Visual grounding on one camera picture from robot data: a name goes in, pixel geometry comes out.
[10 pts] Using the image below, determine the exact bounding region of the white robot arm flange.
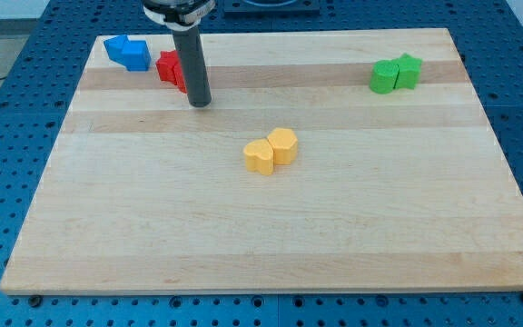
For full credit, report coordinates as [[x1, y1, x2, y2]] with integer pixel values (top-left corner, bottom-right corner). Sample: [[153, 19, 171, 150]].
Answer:
[[142, 0, 216, 31]]

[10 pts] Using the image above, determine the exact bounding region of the yellow heart block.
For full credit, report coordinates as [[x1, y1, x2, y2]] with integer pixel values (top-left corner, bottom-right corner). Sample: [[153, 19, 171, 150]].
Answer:
[[242, 139, 274, 175]]

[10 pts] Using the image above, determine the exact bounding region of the yellow hexagon block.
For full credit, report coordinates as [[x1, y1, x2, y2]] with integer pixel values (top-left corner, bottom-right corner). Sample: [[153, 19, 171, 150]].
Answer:
[[267, 128, 298, 165]]

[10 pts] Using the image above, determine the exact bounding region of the light wooden board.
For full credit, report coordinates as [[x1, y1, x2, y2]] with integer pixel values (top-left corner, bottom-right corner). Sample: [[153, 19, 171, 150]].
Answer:
[[0, 28, 523, 295]]

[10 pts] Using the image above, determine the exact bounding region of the red block behind rod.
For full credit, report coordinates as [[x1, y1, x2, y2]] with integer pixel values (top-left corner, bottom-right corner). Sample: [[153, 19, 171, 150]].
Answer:
[[173, 62, 187, 94]]

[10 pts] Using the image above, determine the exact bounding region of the red star block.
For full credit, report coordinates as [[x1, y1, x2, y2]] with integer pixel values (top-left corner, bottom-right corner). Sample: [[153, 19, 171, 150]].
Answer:
[[155, 50, 179, 85]]

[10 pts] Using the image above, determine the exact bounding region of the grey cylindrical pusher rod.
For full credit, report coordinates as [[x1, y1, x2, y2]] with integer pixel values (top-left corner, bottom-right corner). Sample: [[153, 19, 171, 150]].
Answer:
[[172, 25, 212, 108]]

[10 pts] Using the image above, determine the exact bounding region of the green cylinder block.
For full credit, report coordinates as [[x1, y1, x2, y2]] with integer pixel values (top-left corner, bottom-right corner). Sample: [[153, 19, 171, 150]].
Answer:
[[369, 60, 400, 94]]

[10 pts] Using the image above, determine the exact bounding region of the blue cube block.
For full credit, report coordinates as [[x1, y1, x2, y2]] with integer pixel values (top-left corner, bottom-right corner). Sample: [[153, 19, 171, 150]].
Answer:
[[122, 40, 151, 72]]

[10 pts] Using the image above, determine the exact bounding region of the green star block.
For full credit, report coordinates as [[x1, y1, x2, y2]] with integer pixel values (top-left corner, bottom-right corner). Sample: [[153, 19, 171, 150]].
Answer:
[[392, 54, 423, 89]]

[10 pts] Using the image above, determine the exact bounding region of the blue angular block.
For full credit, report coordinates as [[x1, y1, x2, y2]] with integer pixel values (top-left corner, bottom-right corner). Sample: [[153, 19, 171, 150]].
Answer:
[[103, 35, 129, 66]]

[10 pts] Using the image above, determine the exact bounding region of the dark blue base plate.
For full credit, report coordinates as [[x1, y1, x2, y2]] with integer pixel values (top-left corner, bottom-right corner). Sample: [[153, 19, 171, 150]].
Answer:
[[218, 0, 321, 17]]

